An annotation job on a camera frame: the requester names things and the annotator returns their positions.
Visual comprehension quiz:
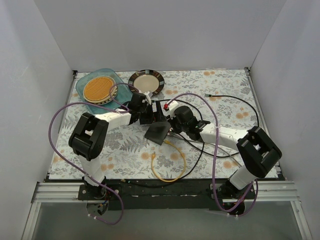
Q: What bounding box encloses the orange woven round plate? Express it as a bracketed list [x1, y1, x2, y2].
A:
[83, 76, 118, 105]

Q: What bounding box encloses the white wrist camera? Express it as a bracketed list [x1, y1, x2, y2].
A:
[163, 100, 179, 119]
[143, 91, 153, 105]

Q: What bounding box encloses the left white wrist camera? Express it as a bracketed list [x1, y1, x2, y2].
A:
[143, 91, 153, 105]

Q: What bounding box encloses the blue plastic tray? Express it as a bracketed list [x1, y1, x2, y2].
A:
[75, 68, 133, 115]

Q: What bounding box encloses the aluminium frame rail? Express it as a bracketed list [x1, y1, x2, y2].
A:
[32, 179, 300, 203]

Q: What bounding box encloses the black network switch box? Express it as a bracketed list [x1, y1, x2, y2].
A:
[144, 121, 171, 145]

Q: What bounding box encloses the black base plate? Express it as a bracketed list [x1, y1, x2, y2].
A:
[78, 178, 255, 211]

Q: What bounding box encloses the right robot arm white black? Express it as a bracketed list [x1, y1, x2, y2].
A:
[164, 101, 282, 199]

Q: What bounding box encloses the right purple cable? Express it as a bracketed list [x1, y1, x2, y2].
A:
[166, 92, 259, 217]

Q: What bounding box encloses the yellow ethernet cable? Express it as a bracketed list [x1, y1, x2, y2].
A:
[150, 139, 187, 183]

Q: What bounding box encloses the floral tablecloth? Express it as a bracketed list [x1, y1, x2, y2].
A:
[48, 69, 263, 181]

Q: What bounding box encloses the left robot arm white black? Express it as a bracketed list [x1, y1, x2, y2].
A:
[68, 92, 171, 200]

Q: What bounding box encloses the dark rimmed ceramic plate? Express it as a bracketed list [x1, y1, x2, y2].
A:
[128, 69, 165, 97]

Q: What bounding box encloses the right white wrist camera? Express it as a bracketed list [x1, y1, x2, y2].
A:
[163, 100, 179, 119]

